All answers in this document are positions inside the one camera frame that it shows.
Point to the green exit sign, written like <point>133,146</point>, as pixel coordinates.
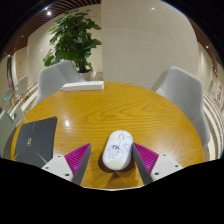
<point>4,99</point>

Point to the black mouse pad green lines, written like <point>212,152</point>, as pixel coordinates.
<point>36,140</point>

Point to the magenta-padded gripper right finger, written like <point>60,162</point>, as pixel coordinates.
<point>165,164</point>

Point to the grey-green armchair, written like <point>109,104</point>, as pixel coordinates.
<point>6,130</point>

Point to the white distant chair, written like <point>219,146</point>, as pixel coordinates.
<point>9,94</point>
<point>22,85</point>

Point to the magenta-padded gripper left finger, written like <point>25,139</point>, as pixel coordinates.
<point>56,165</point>

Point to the white cartoon-print computer mouse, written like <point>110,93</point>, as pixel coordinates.
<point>117,150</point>

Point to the potted green leafy plant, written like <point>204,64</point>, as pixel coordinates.
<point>71,36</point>

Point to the grey upholstered chair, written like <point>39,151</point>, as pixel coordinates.
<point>51,80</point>
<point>186,96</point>

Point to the white power strip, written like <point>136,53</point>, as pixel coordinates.
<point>82,86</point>

